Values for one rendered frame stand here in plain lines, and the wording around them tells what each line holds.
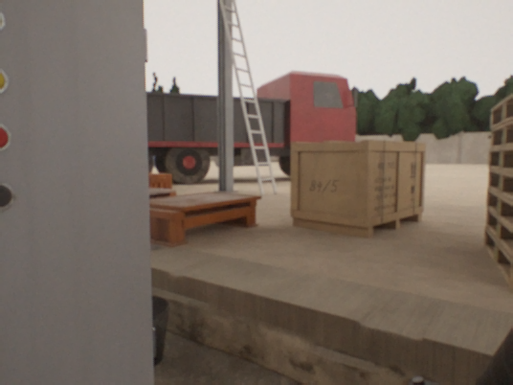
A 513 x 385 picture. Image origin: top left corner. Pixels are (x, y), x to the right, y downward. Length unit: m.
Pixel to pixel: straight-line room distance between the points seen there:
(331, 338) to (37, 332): 1.42
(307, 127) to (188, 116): 3.07
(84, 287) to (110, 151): 0.17
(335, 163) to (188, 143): 5.89
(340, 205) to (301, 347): 1.75
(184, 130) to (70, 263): 8.45
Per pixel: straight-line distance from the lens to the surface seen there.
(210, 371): 2.01
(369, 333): 1.70
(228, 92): 7.14
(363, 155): 3.20
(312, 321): 1.80
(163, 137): 8.83
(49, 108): 0.50
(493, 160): 3.23
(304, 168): 3.55
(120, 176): 0.54
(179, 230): 2.97
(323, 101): 10.32
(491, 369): 0.27
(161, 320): 1.98
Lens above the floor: 1.01
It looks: 5 degrees down
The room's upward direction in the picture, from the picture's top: straight up
